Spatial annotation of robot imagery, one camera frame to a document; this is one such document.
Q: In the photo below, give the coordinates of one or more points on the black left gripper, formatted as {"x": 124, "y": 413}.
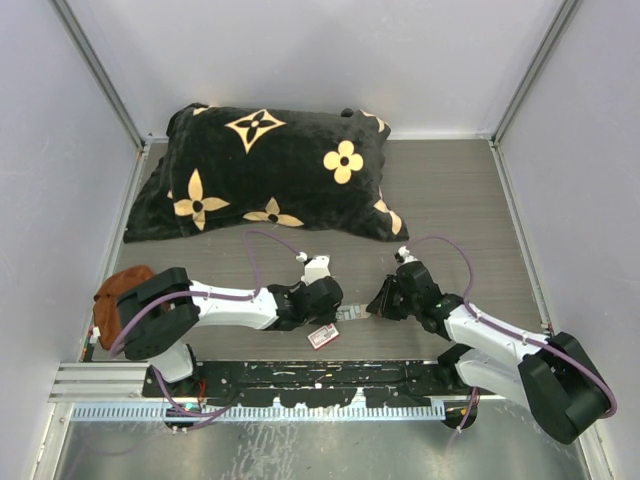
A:
{"x": 331, "y": 295}

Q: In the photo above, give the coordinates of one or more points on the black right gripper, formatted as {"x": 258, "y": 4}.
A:
{"x": 391, "y": 295}

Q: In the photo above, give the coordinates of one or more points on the staple box tray with staples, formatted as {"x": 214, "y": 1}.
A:
{"x": 352, "y": 312}

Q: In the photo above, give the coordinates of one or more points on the red white staple box sleeve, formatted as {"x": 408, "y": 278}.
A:
{"x": 323, "y": 336}

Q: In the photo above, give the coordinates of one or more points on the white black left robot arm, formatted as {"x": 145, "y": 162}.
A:
{"x": 157, "y": 314}

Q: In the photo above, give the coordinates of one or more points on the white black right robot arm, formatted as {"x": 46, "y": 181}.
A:
{"x": 552, "y": 377}

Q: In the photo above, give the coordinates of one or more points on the black floral pattern pillow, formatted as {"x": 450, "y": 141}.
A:
{"x": 226, "y": 166}

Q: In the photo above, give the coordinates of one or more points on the brown crumpled cloth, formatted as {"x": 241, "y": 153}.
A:
{"x": 105, "y": 313}

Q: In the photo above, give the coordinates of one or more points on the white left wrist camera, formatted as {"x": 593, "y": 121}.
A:
{"x": 317, "y": 267}

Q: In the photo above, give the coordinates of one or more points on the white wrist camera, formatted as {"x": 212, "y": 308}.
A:
{"x": 317, "y": 267}
{"x": 403, "y": 256}

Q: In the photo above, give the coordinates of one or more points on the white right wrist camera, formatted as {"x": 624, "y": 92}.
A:
{"x": 403, "y": 256}

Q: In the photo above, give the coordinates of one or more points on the white slotted cable duct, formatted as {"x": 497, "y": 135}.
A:
{"x": 162, "y": 411}

